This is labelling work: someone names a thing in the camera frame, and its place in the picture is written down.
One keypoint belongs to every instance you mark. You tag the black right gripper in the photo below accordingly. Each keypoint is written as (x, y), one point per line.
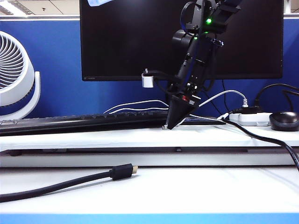
(189, 91)

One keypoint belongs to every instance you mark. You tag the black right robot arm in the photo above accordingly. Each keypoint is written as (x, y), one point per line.
(198, 58)

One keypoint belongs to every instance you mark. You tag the black monitor stand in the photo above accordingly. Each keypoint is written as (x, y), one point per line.
(205, 120)

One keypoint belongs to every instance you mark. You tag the white power strip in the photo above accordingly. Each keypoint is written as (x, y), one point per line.
(247, 119)

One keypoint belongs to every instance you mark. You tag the black ASUS monitor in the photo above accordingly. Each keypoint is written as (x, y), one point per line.
(128, 39)

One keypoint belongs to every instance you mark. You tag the black computer mouse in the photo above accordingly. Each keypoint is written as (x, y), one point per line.
(283, 121)

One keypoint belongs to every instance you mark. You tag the blue table edge strip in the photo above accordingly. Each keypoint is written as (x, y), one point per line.
(149, 219)

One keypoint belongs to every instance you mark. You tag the black Logitech keyboard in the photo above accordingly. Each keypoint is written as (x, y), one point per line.
(58, 122)

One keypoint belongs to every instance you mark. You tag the blue office partition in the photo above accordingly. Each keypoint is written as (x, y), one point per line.
(60, 70)

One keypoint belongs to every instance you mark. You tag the white desk fan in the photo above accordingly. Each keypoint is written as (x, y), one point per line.
(29, 74)

